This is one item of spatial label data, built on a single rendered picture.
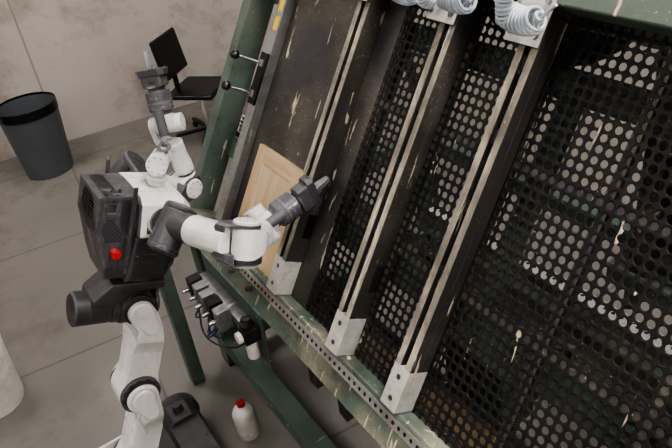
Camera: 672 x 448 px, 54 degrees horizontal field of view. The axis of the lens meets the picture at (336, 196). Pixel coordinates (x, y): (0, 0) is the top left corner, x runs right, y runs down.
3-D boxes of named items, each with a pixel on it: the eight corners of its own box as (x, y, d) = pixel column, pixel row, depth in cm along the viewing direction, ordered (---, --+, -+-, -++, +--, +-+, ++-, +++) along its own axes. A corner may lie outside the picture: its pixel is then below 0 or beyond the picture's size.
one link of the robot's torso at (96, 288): (74, 336, 207) (79, 287, 201) (63, 315, 216) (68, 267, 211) (159, 323, 224) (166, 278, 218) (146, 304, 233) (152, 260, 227)
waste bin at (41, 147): (77, 150, 556) (54, 86, 526) (81, 172, 520) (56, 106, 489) (21, 165, 544) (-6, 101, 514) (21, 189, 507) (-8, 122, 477)
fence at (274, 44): (220, 227, 268) (212, 227, 265) (289, -3, 245) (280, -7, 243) (226, 233, 264) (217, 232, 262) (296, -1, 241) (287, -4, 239)
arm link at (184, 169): (192, 145, 241) (208, 186, 252) (174, 139, 246) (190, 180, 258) (172, 161, 234) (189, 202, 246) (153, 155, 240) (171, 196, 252)
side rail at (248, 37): (208, 205, 290) (185, 202, 283) (281, -46, 264) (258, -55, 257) (214, 210, 286) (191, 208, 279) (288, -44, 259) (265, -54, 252)
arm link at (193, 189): (195, 210, 248) (152, 195, 229) (172, 202, 255) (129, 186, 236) (206, 182, 249) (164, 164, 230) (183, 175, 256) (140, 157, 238)
